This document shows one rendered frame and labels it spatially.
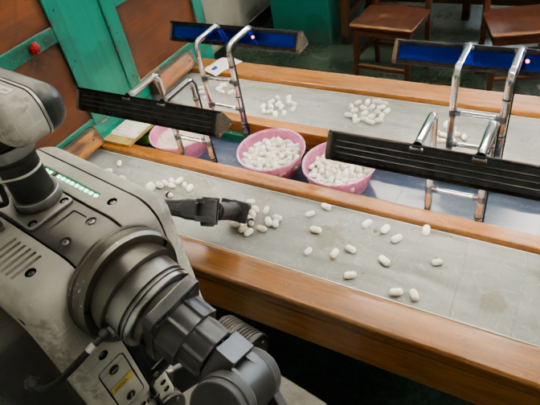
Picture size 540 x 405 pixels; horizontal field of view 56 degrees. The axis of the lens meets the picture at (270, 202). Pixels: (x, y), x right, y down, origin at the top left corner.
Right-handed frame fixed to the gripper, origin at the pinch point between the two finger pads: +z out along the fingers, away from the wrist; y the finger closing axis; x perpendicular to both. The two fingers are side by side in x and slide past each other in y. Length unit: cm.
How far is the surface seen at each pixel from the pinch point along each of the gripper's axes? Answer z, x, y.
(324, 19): 237, -133, 90
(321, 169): 22.8, -17.8, -14.4
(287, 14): 235, -135, 123
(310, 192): 10.3, -9.9, -17.1
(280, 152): 27.9, -21.2, 5.5
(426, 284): -5, 7, -62
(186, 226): -8.1, 9.4, 17.7
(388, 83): 67, -59, -20
